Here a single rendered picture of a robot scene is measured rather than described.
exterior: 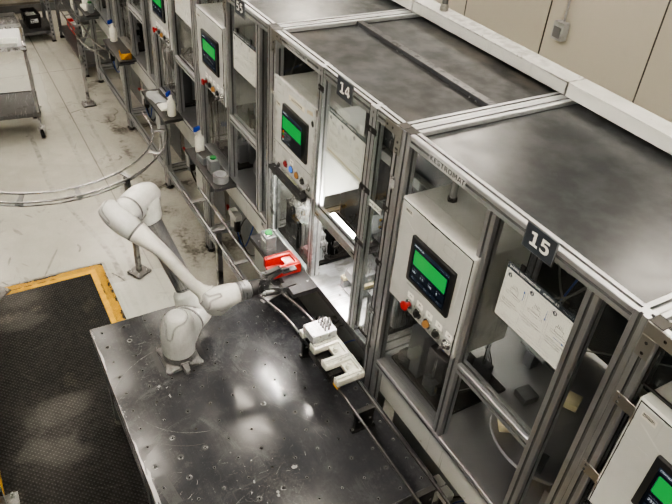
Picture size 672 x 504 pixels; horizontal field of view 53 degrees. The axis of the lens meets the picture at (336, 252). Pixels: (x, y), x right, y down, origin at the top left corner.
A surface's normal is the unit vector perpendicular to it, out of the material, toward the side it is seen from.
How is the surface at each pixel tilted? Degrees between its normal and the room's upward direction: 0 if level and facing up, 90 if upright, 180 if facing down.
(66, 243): 0
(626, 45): 90
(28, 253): 0
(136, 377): 0
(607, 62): 90
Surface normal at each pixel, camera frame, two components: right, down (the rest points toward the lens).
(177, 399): 0.07, -0.79
